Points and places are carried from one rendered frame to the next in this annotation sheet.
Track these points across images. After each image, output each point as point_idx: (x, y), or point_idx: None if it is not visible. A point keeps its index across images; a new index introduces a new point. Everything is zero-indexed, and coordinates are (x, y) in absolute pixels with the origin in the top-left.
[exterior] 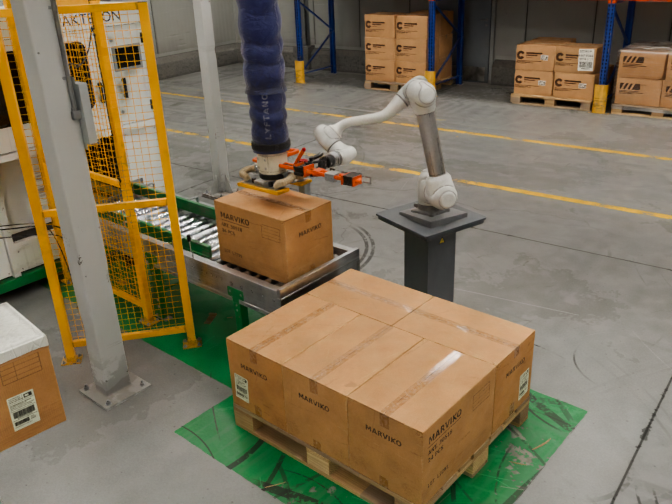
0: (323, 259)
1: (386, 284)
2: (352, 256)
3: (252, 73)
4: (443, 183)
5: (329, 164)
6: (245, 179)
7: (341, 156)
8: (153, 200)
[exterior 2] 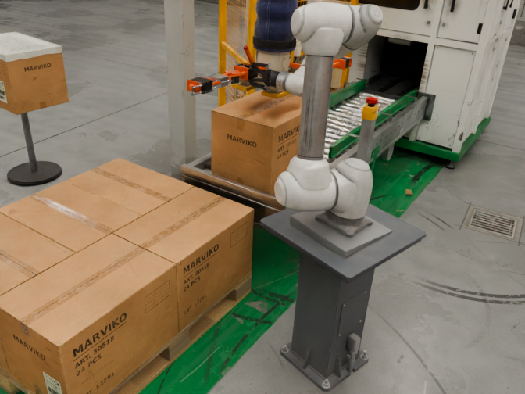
0: (255, 184)
1: (211, 231)
2: (273, 203)
3: None
4: (290, 167)
5: (269, 81)
6: None
7: (286, 80)
8: (244, 62)
